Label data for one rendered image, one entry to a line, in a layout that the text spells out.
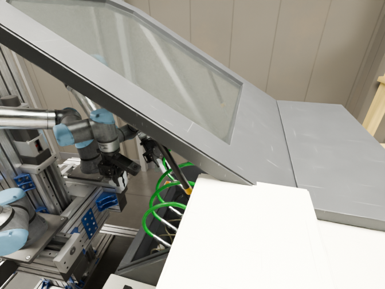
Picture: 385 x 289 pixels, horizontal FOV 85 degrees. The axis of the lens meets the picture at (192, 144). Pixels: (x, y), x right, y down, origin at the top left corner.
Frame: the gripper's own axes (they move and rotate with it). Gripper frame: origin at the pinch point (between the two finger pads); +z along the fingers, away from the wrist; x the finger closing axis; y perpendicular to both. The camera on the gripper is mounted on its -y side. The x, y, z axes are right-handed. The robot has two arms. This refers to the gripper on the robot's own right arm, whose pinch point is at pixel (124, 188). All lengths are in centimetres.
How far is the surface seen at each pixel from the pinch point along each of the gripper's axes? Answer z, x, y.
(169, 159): -35, 21, -31
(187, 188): -26.0, 20.8, -35.4
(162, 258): 4.7, 22.8, -26.6
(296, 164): -29, 7, -62
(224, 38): -47, -169, -19
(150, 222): 26.3, -5.0, -6.9
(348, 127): -29, -21, -84
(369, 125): 19, -143, -154
